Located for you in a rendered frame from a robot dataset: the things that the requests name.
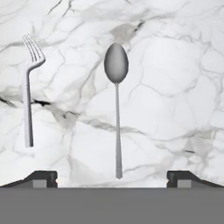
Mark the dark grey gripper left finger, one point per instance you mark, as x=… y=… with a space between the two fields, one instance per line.
x=43 y=176

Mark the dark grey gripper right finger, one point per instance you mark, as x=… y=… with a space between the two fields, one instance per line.
x=180 y=176

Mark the silver metal fork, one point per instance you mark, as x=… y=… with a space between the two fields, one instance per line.
x=28 y=116

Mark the silver metal spoon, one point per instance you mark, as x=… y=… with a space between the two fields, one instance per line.
x=116 y=64

